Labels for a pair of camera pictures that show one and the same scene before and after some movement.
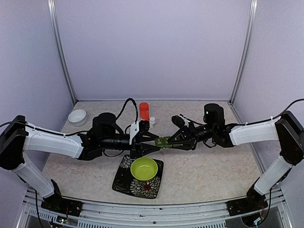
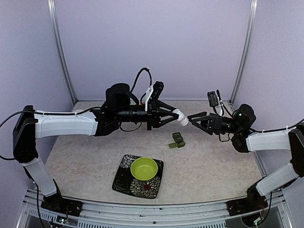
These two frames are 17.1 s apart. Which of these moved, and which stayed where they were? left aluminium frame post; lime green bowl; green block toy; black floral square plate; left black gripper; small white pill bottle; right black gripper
Moved: small white pill bottle; right black gripper; green block toy; left black gripper
Stayed: black floral square plate; left aluminium frame post; lime green bowl
